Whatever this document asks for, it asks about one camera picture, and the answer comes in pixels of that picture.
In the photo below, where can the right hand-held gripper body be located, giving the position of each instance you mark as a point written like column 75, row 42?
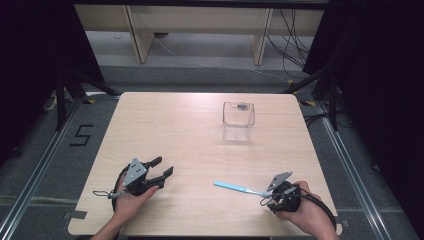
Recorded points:
column 287, row 200

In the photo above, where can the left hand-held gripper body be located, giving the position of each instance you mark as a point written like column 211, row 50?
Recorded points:
column 135, row 173

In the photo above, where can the light blue toothbrush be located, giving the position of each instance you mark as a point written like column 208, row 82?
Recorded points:
column 233, row 187

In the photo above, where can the clear plastic square cup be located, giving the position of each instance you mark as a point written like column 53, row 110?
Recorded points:
column 238, row 121

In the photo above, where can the person's right hand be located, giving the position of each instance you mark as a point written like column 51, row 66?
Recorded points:
column 311, row 213

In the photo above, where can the person's left hand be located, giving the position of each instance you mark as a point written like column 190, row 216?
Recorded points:
column 128, row 206

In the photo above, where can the black tape strip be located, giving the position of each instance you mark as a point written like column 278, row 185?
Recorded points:
column 344, row 223
column 75, row 214

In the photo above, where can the yellow black tape piece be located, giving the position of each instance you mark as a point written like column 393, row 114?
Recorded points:
column 290, row 82
column 308, row 103
column 89, row 101

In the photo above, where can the black metal stand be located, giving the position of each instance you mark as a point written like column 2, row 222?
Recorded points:
column 333, row 100
column 60, row 100

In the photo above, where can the black curtain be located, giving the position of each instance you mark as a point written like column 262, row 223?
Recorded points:
column 376, row 83
column 36, row 66

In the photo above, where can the aluminium floor rail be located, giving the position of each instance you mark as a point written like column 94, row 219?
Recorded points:
column 353, row 173
column 36, row 173

